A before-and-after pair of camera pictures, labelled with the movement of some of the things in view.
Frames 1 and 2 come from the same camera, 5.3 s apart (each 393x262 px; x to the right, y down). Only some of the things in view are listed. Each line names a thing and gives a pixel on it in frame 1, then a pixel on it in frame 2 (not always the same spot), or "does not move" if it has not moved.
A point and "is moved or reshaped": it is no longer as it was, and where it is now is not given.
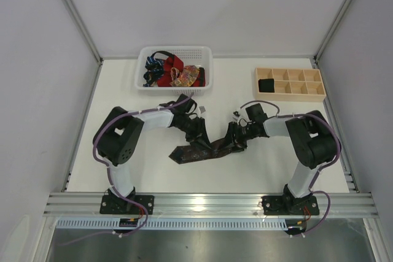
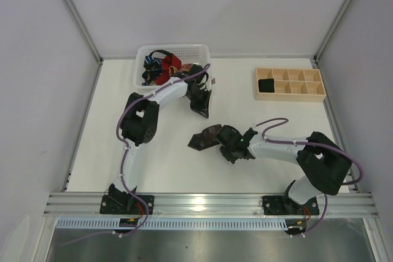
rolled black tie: x=266 y=85 does not move
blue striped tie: x=155 y=68 does not move
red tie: x=164 y=78 does not move
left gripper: x=199 y=133 → x=198 y=97
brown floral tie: x=189 y=153 is moved or reshaped
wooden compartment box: x=298 y=84 does not move
